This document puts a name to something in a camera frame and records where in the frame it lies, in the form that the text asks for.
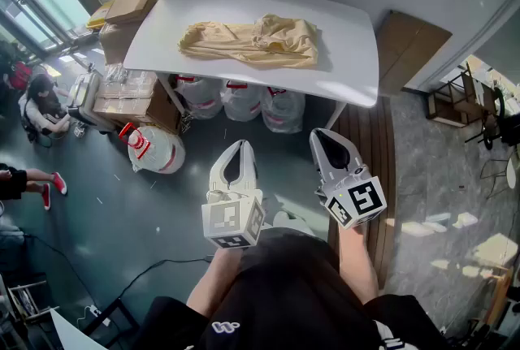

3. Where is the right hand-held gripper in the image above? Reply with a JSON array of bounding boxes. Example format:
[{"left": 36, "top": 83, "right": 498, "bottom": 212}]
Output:
[{"left": 309, "top": 127, "right": 388, "bottom": 230}]

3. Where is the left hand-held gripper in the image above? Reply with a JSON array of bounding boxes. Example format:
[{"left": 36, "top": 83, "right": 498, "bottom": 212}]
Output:
[{"left": 201, "top": 140, "right": 267, "bottom": 250}]

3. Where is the beige cloth garment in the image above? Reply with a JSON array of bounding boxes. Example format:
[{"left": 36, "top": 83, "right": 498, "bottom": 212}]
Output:
[{"left": 177, "top": 13, "right": 320, "bottom": 70}]

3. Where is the person's left forearm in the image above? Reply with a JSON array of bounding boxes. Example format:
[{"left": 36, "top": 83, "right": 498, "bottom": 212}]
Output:
[{"left": 185, "top": 246, "right": 245, "bottom": 319}]

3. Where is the person's right forearm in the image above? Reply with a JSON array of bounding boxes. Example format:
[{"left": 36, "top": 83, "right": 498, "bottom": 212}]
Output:
[{"left": 336, "top": 224, "right": 381, "bottom": 307}]

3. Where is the person's black shirt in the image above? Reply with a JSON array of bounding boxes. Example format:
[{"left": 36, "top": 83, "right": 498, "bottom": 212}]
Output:
[{"left": 133, "top": 227, "right": 452, "bottom": 350}]

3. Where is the brown wooden board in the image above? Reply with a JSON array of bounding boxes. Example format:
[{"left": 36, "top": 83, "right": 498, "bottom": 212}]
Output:
[{"left": 375, "top": 10, "right": 453, "bottom": 96}]

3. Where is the silver suitcase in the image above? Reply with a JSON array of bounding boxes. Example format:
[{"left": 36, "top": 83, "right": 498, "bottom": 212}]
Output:
[{"left": 67, "top": 71, "right": 102, "bottom": 126}]

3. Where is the large brown cardboard box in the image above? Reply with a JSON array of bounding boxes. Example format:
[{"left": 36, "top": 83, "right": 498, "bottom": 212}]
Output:
[{"left": 98, "top": 21, "right": 143, "bottom": 65}]

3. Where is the round white side table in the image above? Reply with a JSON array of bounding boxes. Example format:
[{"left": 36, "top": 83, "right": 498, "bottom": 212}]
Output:
[{"left": 505, "top": 155, "right": 518, "bottom": 191}]

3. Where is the black metal stand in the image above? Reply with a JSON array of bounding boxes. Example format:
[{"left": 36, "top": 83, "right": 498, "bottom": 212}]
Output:
[{"left": 83, "top": 297, "right": 141, "bottom": 341}]

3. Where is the white power strip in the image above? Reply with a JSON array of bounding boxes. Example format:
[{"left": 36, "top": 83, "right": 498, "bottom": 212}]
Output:
[{"left": 87, "top": 304, "right": 111, "bottom": 327}]

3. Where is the small wooden stool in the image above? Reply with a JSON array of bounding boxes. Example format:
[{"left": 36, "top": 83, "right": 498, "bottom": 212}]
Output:
[{"left": 483, "top": 265, "right": 515, "bottom": 327}]

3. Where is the white board sheet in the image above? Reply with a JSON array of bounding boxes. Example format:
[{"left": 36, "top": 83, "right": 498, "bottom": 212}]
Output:
[{"left": 49, "top": 307, "right": 109, "bottom": 350}]

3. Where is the red bag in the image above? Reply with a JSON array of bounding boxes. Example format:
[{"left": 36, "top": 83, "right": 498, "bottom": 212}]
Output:
[{"left": 7, "top": 60, "right": 33, "bottom": 92}]

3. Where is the white metal rack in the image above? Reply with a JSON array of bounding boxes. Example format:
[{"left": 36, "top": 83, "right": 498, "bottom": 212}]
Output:
[{"left": 0, "top": 279, "right": 60, "bottom": 327}]

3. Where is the clear water jug red handle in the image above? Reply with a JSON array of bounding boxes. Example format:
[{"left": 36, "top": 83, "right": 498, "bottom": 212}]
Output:
[
  {"left": 119, "top": 122, "right": 187, "bottom": 175},
  {"left": 221, "top": 80, "right": 262, "bottom": 123},
  {"left": 175, "top": 74, "right": 224, "bottom": 120},
  {"left": 260, "top": 86, "right": 306, "bottom": 134}
]

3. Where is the black floor cable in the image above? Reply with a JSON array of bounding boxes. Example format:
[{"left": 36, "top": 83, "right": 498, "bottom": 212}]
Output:
[{"left": 117, "top": 254, "right": 215, "bottom": 300}]

